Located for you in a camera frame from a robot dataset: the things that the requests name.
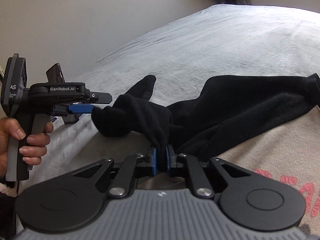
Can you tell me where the person's left hand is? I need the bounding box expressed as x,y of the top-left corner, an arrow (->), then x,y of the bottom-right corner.
0,116 -> 55,178

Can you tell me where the grey bed sheet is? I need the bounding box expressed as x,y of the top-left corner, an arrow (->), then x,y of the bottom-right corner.
20,5 -> 319,190

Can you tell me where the beige black raglan sweatshirt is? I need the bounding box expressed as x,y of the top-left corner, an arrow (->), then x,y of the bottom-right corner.
92,74 -> 319,233

